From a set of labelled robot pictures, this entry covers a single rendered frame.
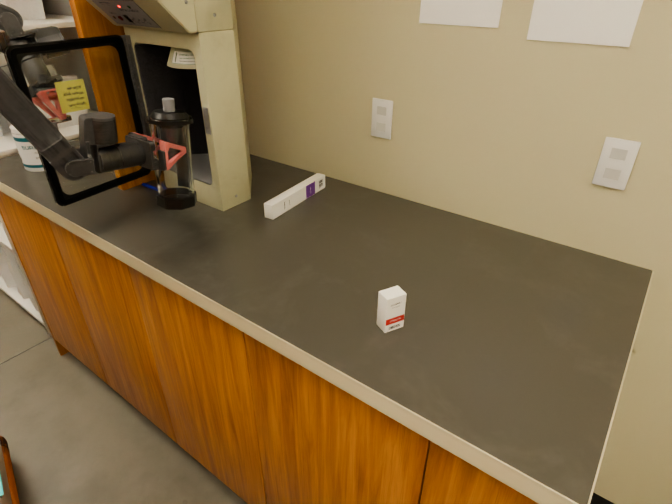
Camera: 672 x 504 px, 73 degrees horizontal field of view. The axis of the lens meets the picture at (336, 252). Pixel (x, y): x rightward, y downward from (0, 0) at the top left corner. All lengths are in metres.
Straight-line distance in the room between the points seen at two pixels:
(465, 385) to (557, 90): 0.73
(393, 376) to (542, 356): 0.28
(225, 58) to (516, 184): 0.83
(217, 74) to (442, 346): 0.86
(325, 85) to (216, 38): 0.42
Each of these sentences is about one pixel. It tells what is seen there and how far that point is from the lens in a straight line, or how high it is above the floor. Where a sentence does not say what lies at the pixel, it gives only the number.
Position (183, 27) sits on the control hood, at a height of 1.42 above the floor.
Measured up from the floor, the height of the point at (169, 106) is 1.26.
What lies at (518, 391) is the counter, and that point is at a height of 0.94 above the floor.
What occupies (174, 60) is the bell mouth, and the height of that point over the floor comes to 1.33.
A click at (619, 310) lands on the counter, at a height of 0.94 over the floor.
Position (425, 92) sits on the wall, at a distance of 1.35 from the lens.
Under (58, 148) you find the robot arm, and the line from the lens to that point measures 1.10.
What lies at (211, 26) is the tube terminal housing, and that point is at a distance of 1.26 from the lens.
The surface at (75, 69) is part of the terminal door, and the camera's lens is 1.41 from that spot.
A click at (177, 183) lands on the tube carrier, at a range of 1.23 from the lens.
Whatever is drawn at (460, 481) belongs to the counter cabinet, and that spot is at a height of 0.81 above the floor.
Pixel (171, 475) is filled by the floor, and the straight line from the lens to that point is 1.90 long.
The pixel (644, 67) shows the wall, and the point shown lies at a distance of 1.20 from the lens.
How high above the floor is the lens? 1.53
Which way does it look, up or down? 31 degrees down
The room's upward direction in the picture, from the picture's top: straight up
